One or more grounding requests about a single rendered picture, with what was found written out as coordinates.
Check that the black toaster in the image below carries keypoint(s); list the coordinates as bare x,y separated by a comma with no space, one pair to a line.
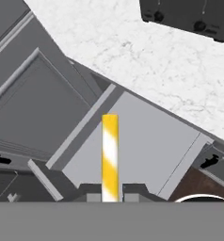
186,15

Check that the grey panelled cupboard door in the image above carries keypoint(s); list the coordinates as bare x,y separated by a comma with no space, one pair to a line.
5,22
38,106

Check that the yellow and white striped straw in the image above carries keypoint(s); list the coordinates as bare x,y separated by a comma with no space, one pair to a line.
110,157

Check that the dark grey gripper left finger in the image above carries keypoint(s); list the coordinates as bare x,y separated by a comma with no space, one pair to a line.
91,189

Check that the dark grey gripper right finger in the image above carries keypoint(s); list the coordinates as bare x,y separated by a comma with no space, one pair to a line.
133,189

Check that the open grey drawer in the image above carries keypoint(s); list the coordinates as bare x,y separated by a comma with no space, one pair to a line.
148,141

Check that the grey drawer front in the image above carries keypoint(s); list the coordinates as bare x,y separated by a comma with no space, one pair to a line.
222,171

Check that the white-rimmed round black object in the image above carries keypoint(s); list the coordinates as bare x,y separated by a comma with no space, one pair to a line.
201,197

